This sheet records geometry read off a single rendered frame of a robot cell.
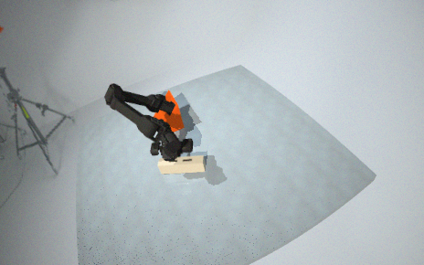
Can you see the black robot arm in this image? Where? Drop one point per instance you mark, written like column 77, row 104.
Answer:
column 147, row 125

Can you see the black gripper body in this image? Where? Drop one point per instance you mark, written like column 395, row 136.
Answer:
column 186, row 147

